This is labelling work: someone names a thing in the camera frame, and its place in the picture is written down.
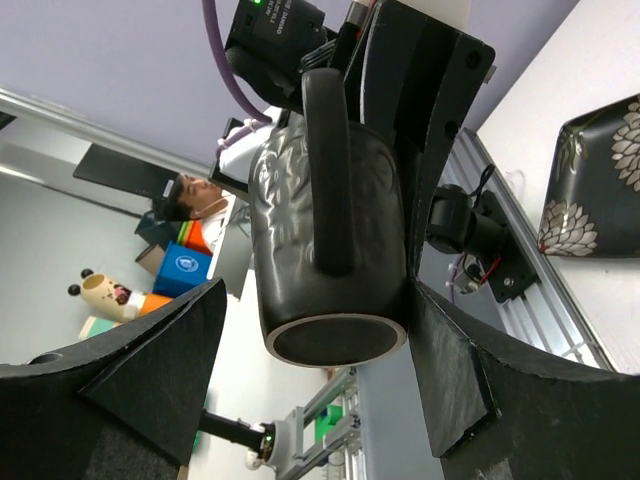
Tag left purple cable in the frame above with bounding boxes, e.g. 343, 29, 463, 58
201, 0, 274, 151

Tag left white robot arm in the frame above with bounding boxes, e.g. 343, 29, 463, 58
212, 1, 495, 287

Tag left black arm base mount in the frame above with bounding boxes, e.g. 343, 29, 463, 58
426, 165, 538, 304

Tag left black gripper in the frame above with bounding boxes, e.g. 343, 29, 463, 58
345, 1, 496, 280

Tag aluminium table edge rail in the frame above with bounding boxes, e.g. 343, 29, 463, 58
439, 127, 621, 374

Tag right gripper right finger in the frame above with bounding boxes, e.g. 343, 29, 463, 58
409, 281, 639, 479

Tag cream bear cup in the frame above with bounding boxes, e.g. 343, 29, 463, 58
67, 269, 145, 323

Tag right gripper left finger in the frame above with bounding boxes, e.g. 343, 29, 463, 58
1, 280, 227, 479

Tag black ceramic mug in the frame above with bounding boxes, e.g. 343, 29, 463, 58
249, 68, 408, 368

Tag black floral square plate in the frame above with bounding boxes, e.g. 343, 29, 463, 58
537, 95, 639, 258

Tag blue storage box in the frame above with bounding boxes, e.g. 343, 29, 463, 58
152, 242, 212, 298

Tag person in white shirt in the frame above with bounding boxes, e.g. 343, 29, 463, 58
151, 173, 233, 253

